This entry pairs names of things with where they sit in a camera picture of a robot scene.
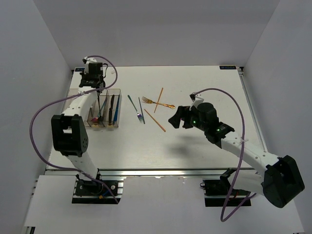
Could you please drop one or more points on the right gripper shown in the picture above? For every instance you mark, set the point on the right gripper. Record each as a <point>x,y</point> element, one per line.
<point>184,113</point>

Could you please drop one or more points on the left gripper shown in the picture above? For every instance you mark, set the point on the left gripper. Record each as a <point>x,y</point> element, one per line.
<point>84,75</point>

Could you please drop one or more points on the black knife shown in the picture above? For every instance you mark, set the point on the black knife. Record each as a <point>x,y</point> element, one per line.
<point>111,110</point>

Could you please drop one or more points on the black spoon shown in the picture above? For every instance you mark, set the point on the black spoon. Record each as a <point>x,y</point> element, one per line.
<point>99,116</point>

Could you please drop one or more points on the rainbow spoon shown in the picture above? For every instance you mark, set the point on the rainbow spoon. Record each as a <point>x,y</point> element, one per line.
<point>103,103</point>

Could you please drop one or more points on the blue knife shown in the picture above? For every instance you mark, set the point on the blue knife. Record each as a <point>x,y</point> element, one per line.
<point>116,110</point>

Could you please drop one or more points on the orange chopstick long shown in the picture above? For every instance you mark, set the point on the orange chopstick long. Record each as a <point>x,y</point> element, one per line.
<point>163,129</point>

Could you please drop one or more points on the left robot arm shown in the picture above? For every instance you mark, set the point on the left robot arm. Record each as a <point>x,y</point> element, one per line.
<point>68,130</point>

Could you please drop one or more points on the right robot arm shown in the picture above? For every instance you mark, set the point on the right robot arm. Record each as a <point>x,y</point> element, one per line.
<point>277,178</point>

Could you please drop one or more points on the left blue table label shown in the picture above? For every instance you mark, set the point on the left blue table label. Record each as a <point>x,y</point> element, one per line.
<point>79,69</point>

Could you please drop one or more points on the blue table label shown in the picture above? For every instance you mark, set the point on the blue table label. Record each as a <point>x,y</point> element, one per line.
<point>79,69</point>
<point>227,67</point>

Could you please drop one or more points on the clear four-compartment container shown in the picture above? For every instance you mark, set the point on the clear four-compartment container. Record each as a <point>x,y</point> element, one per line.
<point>104,109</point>

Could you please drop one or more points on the orange chopstick short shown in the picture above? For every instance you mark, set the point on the orange chopstick short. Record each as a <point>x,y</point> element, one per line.
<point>161,91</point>

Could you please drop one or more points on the blue chopstick near fork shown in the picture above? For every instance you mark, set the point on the blue chopstick near fork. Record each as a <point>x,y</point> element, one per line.
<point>143,119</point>

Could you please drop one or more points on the gold ornate fork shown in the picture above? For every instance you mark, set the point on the gold ornate fork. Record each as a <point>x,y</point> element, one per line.
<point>149,101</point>

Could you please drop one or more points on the right blue table label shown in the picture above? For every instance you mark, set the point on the right blue table label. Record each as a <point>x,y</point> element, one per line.
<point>227,67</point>

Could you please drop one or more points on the rainbow fork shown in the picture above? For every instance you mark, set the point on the rainbow fork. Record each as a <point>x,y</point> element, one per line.
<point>139,116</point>

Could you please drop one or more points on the aluminium table frame rail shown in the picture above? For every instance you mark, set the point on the aluminium table frame rail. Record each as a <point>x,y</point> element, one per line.
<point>251,108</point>

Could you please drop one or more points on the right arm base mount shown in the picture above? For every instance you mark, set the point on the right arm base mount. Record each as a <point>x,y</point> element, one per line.
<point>215,190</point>

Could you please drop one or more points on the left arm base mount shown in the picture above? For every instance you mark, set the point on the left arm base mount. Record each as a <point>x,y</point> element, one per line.
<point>90,192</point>

